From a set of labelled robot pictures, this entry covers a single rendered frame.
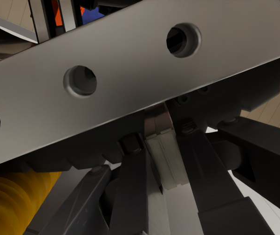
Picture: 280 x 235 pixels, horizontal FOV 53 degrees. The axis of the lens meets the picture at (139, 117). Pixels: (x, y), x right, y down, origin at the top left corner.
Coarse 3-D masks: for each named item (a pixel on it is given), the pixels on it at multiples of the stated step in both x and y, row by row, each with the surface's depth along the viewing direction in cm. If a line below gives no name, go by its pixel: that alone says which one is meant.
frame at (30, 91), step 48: (144, 0) 11; (192, 0) 11; (240, 0) 10; (48, 48) 11; (96, 48) 11; (144, 48) 11; (192, 48) 13; (240, 48) 11; (0, 96) 12; (48, 96) 12; (96, 96) 12; (144, 96) 12; (0, 144) 12; (48, 144) 12
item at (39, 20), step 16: (32, 0) 20; (48, 0) 22; (64, 0) 20; (32, 16) 21; (48, 16) 21; (64, 16) 21; (80, 16) 22; (0, 32) 39; (48, 32) 21; (64, 32) 21; (176, 32) 19; (0, 48) 28; (16, 48) 30
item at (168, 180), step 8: (144, 112) 19; (152, 112) 17; (144, 120) 17; (152, 120) 16; (144, 128) 15; (152, 128) 14; (144, 136) 14; (152, 136) 13; (152, 144) 13; (160, 144) 14; (152, 152) 14; (160, 152) 14; (160, 160) 14; (168, 160) 14; (160, 168) 14; (168, 168) 14; (160, 176) 14; (168, 176) 14; (168, 184) 14; (176, 184) 14
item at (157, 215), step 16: (128, 144) 13; (144, 144) 13; (128, 160) 12; (144, 160) 12; (128, 176) 11; (144, 176) 10; (128, 192) 10; (144, 192) 9; (160, 192) 12; (128, 208) 9; (144, 208) 8; (160, 208) 10; (112, 224) 8; (128, 224) 8; (144, 224) 8; (160, 224) 9
